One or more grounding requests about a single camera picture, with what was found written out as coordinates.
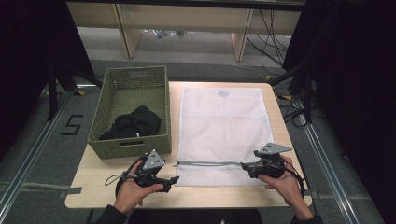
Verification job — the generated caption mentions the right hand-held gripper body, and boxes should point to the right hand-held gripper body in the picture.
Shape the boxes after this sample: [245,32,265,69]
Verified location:
[248,142,293,179]

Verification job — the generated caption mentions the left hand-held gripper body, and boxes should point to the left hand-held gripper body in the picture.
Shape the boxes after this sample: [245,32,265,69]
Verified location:
[134,148,166,189]

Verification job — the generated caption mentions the grey drawstring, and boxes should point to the grey drawstring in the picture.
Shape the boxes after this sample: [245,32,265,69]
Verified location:
[172,160,260,168]

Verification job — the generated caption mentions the black cloth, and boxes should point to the black cloth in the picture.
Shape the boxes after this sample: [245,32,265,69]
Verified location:
[99,105,163,141]

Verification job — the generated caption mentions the white mesh laundry bag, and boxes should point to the white mesh laundry bag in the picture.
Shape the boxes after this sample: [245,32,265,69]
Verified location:
[175,86,276,188]

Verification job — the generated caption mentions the green woven basket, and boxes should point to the green woven basket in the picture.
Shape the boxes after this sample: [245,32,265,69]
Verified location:
[88,65,173,161]

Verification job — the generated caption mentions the person's right hand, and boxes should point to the person's right hand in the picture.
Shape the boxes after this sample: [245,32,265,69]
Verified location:
[257,154,305,208]

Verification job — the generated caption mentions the person's left hand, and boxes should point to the person's left hand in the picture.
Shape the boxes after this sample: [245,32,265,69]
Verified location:
[113,160,164,216]

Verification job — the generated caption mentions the person's dark lap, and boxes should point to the person's dark lap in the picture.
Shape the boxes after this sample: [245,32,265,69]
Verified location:
[127,208,264,224]

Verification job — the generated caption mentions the black metal stand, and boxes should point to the black metal stand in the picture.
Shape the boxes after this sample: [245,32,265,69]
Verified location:
[268,60,314,124]
[46,61,104,121]

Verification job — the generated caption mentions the black curtain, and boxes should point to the black curtain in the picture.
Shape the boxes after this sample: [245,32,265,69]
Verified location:
[0,0,95,161]
[281,0,396,224]

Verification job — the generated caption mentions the clear plastic wrap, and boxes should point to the clear plastic wrap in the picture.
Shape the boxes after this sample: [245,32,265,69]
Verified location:
[144,29,189,39]

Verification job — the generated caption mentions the light wooden bench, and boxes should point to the light wooden bench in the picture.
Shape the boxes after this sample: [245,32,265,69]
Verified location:
[66,1,304,63]

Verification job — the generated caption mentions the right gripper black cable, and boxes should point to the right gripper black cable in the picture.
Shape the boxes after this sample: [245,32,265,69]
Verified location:
[279,161,306,200]

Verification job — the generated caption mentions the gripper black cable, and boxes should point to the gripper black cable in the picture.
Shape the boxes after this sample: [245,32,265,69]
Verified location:
[104,154,148,198]
[279,161,306,200]

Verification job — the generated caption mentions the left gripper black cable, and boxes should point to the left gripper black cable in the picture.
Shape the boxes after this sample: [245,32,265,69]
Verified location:
[104,154,148,198]

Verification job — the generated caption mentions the black floor cables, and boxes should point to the black floor cables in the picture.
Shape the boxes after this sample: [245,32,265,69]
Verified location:
[277,95,325,129]

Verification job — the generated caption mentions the aluminium floor rail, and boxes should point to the aluminium floor rail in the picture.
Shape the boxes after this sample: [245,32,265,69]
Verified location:
[0,92,73,217]
[298,114,362,224]

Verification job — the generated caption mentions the hanging black cables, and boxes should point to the hanging black cables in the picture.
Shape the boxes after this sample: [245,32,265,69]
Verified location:
[247,8,290,68]

